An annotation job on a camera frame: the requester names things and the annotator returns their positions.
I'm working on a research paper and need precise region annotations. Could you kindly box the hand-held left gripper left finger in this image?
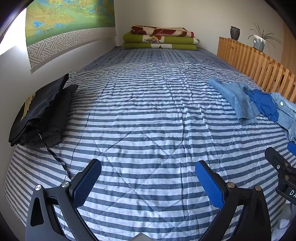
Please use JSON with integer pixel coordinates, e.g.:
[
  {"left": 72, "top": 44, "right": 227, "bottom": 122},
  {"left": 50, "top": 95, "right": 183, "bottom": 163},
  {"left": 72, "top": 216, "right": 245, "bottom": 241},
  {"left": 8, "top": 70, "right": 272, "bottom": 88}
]
[{"left": 25, "top": 159, "right": 102, "bottom": 241}]

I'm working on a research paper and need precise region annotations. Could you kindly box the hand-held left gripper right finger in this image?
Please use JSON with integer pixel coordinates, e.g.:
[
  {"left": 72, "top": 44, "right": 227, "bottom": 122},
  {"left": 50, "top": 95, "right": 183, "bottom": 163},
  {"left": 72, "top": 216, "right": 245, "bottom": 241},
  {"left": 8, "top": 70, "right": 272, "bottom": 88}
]
[{"left": 195, "top": 160, "right": 272, "bottom": 241}]

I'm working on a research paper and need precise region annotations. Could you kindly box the blue knit sweater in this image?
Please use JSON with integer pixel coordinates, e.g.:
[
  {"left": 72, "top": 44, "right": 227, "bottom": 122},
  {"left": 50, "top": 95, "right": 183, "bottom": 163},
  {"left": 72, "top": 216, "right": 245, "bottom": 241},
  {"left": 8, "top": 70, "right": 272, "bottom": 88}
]
[{"left": 243, "top": 87, "right": 280, "bottom": 123}]

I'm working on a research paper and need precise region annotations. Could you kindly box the person's right hand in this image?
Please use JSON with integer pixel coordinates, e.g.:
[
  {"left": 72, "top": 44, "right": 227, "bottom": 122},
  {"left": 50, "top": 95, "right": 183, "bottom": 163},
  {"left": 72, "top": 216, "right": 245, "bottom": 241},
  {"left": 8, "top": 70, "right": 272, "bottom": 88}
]
[{"left": 276, "top": 204, "right": 294, "bottom": 235}]

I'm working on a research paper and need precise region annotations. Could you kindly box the denim shirt with buttons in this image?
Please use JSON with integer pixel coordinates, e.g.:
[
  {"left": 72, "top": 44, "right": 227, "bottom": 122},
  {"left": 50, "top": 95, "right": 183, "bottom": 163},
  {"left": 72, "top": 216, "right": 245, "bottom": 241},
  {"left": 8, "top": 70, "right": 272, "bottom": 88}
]
[{"left": 269, "top": 92, "right": 296, "bottom": 142}]

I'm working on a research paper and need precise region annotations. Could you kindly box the dark grey folded garment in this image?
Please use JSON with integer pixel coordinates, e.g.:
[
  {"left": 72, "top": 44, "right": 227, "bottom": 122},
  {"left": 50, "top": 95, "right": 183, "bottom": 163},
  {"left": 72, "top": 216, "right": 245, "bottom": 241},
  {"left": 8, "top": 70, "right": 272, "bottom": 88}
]
[{"left": 20, "top": 85, "right": 79, "bottom": 147}]

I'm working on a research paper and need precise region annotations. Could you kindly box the light blue folded garment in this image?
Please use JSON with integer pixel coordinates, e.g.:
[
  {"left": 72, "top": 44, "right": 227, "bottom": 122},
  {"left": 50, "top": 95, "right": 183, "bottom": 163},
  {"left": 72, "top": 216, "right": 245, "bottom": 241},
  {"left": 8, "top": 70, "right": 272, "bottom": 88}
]
[{"left": 208, "top": 77, "right": 260, "bottom": 126}]

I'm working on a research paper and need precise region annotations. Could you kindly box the wooden slatted headboard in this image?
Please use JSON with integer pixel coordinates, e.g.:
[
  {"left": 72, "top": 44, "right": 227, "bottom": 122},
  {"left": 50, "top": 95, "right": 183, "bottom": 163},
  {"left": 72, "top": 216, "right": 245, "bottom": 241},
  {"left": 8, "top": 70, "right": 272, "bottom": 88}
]
[{"left": 217, "top": 37, "right": 296, "bottom": 103}]

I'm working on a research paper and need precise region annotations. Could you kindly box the striped blue white quilt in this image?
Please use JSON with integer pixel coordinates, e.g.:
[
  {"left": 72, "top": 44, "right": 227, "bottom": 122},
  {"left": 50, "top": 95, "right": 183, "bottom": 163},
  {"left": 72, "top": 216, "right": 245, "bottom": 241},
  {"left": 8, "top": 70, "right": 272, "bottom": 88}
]
[{"left": 3, "top": 47, "right": 296, "bottom": 241}]

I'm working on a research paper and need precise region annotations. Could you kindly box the potted green plant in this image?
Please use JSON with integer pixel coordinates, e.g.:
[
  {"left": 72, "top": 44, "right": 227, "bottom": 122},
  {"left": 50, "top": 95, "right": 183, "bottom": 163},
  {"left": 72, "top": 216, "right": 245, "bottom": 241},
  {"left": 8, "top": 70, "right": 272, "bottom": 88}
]
[{"left": 247, "top": 22, "right": 282, "bottom": 52}]

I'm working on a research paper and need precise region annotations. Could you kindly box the dark ceramic vase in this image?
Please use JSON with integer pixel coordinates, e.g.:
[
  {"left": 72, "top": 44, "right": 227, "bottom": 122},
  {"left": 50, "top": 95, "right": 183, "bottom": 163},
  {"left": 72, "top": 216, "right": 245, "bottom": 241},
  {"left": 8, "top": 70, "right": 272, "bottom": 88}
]
[{"left": 230, "top": 26, "right": 241, "bottom": 41}]

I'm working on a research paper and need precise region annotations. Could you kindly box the red floral folded blanket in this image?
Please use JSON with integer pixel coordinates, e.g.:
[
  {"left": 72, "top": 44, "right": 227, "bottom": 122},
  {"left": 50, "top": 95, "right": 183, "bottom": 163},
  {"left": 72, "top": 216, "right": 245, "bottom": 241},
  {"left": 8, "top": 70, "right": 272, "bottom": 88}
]
[{"left": 131, "top": 25, "right": 195, "bottom": 39}]

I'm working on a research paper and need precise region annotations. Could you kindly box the black strap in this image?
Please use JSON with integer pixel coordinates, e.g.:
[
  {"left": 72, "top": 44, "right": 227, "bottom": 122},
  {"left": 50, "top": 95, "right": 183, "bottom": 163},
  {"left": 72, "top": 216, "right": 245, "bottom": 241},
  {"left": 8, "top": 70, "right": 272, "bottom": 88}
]
[{"left": 37, "top": 130, "right": 72, "bottom": 181}]

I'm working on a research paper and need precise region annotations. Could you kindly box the landscape wall poster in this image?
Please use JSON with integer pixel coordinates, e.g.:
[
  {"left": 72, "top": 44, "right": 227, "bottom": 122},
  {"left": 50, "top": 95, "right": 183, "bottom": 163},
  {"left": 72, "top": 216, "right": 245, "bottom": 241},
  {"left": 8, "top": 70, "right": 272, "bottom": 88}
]
[{"left": 25, "top": 0, "right": 116, "bottom": 75}]

